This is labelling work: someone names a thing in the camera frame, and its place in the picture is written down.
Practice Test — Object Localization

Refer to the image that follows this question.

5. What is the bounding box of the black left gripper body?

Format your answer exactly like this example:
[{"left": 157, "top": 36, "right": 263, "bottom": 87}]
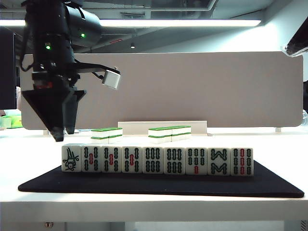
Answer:
[{"left": 31, "top": 61, "right": 81, "bottom": 92}]

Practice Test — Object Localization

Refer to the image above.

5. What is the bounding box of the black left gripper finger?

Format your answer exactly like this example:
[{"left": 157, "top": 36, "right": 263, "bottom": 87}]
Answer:
[
  {"left": 64, "top": 90, "right": 87, "bottom": 135},
  {"left": 21, "top": 88, "right": 71, "bottom": 142}
]

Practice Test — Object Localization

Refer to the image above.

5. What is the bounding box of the one bamboo bird mahjong tile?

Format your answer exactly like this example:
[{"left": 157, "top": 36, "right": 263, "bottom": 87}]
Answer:
[{"left": 61, "top": 145, "right": 82, "bottom": 173}]

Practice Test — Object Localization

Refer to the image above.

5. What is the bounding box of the five bamboo mahjong tile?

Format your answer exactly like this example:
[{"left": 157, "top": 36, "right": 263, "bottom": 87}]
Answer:
[
  {"left": 101, "top": 146, "right": 123, "bottom": 174},
  {"left": 81, "top": 146, "right": 103, "bottom": 173},
  {"left": 121, "top": 146, "right": 143, "bottom": 174}
]

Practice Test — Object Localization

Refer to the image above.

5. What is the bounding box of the six bamboo mahjong tile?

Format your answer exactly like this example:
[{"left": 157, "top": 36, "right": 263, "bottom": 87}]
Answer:
[
  {"left": 163, "top": 147, "right": 186, "bottom": 175},
  {"left": 142, "top": 146, "right": 165, "bottom": 175}
]

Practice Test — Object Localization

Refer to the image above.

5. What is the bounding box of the seven bamboo mahjong tile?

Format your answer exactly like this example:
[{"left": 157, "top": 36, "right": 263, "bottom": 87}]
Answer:
[{"left": 185, "top": 147, "right": 208, "bottom": 176}]

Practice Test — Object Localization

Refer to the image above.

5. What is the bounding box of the eight bamboo mahjong tile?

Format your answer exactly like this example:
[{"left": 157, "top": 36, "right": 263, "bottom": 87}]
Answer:
[{"left": 207, "top": 147, "right": 231, "bottom": 176}]

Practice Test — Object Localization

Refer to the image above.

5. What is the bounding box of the nine bamboo mahjong tile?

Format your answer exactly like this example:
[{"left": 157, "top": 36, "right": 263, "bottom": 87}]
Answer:
[{"left": 230, "top": 146, "right": 255, "bottom": 177}]

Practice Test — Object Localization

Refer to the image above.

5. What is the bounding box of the bright green box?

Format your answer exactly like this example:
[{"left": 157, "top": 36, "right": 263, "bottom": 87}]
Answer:
[{"left": 11, "top": 115, "right": 24, "bottom": 128}]

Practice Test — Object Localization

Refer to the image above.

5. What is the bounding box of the pale green box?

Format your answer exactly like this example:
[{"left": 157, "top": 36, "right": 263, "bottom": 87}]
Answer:
[{"left": 0, "top": 115, "right": 13, "bottom": 128}]

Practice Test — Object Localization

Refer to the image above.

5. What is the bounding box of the black pillar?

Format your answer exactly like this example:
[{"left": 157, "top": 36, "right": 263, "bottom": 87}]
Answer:
[{"left": 0, "top": 26, "right": 18, "bottom": 110}]

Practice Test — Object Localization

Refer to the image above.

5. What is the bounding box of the black rectangular mat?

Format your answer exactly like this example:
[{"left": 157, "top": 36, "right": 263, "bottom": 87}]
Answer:
[{"left": 18, "top": 159, "right": 305, "bottom": 199}]

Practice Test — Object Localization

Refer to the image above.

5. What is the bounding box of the grey desk divider panel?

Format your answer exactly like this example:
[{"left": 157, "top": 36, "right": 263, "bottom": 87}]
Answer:
[{"left": 20, "top": 51, "right": 304, "bottom": 131}]

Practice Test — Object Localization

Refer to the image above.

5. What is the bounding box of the long white ceiling light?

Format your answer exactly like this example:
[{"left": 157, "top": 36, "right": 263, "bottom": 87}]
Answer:
[{"left": 0, "top": 19, "right": 262, "bottom": 28}]

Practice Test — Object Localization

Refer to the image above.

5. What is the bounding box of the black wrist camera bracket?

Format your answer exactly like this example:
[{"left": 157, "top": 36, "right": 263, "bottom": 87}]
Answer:
[{"left": 72, "top": 62, "right": 121, "bottom": 76}]

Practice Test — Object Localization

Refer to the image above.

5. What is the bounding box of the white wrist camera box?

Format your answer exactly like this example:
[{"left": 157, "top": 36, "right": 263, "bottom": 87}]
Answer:
[{"left": 101, "top": 69, "right": 122, "bottom": 91}]

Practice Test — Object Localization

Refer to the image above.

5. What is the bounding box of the white long rail box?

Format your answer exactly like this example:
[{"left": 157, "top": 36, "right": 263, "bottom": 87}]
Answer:
[{"left": 117, "top": 121, "right": 207, "bottom": 137}]

